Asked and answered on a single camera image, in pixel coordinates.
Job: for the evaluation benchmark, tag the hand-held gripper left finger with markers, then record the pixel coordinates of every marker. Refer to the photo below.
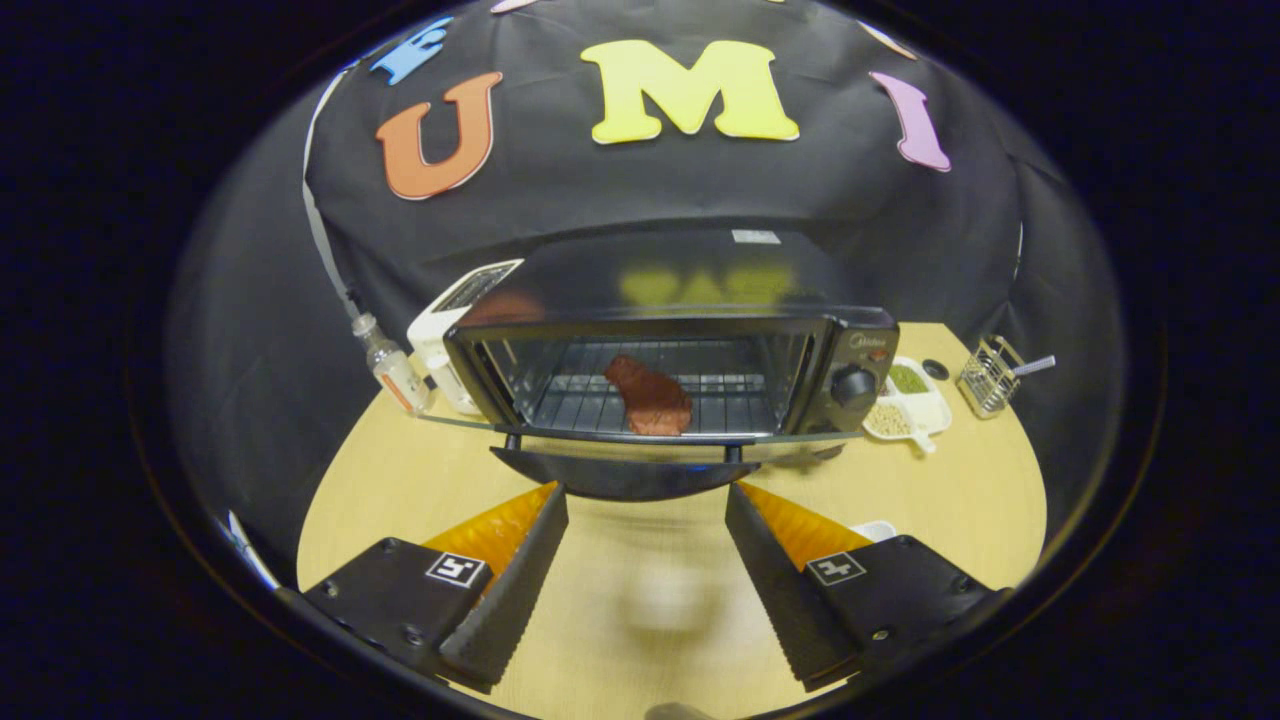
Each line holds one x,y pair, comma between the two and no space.
515,595

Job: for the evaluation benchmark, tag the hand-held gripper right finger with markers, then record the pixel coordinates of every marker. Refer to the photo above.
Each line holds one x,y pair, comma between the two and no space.
775,595

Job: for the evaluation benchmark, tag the reddish-brown meat steak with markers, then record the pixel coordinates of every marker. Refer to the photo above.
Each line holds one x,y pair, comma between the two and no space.
655,400

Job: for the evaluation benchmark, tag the black toaster oven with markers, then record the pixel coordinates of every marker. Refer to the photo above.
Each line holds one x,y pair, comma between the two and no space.
660,275

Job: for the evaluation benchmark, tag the white bread toaster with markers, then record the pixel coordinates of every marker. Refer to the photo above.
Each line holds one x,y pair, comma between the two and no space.
440,330

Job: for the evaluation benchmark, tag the white rectangular tray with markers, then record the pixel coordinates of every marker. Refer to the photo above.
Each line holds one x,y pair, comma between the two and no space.
876,530

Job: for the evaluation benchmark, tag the white divided dish of beans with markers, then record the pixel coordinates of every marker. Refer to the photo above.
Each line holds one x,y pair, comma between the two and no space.
930,408

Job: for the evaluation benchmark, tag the glass bottle with orange label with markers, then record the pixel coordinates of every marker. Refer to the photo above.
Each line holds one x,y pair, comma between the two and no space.
395,375

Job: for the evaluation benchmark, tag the small black round disc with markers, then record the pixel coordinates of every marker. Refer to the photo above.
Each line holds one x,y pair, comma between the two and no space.
935,369

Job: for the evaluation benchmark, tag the metal spoon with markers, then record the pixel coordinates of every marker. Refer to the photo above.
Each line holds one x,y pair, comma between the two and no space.
1035,365

